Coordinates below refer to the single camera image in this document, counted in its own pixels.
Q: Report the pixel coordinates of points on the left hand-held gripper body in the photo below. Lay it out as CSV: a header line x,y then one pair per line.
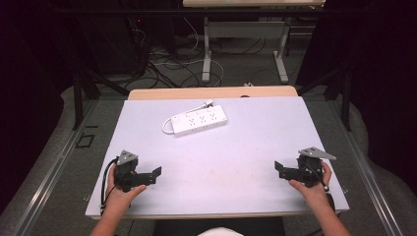
x,y
127,170

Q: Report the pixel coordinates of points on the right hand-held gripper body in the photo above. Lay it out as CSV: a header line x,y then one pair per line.
x,y
309,168

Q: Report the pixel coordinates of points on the person's right hand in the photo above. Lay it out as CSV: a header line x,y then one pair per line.
x,y
313,193

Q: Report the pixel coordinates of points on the person's left hand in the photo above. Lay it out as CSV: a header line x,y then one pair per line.
x,y
119,196

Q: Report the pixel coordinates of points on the white power strip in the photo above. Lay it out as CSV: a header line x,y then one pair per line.
x,y
200,120

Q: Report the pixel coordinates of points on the black metal stand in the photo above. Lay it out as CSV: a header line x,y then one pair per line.
x,y
345,98
80,95

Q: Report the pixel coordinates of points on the person's dark clothing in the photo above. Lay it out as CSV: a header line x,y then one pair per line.
x,y
219,226

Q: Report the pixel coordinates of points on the white power plug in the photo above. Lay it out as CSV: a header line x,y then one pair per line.
x,y
208,104

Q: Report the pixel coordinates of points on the white desk with metal legs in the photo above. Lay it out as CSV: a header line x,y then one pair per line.
x,y
244,29

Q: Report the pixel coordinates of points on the metal floor rail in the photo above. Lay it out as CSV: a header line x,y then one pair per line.
x,y
49,177
364,170

